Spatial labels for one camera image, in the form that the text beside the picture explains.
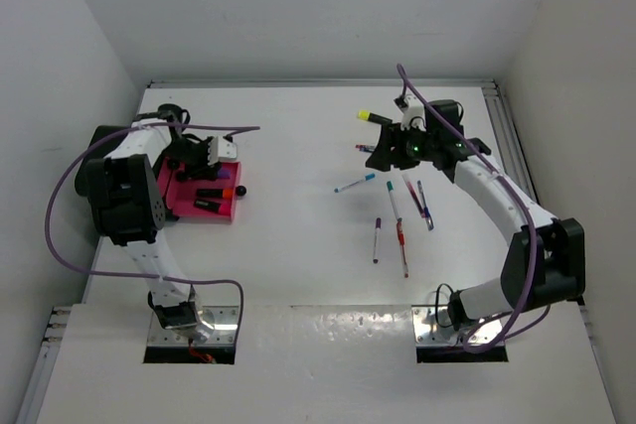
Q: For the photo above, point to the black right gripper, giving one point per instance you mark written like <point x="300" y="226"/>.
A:
<point x="391" y="135"/>

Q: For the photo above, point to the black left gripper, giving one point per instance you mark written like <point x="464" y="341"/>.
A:
<point x="203" y="170"/>

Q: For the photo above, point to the orange highlighter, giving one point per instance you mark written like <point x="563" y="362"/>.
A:
<point x="210" y="193"/>

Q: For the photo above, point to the yellow highlighter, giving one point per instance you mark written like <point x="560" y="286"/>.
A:
<point x="369" y="116"/>

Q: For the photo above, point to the purple highlighter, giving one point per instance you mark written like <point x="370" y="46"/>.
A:
<point x="210" y="174"/>

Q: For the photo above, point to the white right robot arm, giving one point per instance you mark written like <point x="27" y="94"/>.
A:
<point x="545" y="262"/>

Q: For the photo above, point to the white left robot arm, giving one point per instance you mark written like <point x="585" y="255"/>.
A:
<point x="174" y="304"/>

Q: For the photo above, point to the light blue cap marker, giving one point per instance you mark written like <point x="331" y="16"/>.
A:
<point x="356" y="183"/>

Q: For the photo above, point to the teal cap white marker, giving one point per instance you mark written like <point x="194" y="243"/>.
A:
<point x="393" y="199"/>

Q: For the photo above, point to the pink drawer tray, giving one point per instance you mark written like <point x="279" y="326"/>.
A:
<point x="211" y="200"/>

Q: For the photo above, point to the black drawer cabinet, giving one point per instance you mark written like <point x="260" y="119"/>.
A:
<point x="119" y="180"/>

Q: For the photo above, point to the dark blue gel pen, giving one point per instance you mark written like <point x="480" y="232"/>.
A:
<point x="427" y="215"/>

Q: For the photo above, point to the purple cap white marker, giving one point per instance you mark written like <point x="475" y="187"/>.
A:
<point x="376" y="245"/>

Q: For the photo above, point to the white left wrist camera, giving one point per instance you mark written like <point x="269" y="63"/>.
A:
<point x="221" y="150"/>

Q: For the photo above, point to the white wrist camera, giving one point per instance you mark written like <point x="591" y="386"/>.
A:
<point x="412" y="110"/>
<point x="221" y="150"/>

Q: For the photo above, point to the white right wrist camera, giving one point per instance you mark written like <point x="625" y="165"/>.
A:
<point x="412" y="110"/>

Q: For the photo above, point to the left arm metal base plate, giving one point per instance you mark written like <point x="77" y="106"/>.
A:
<point x="217" y="328"/>

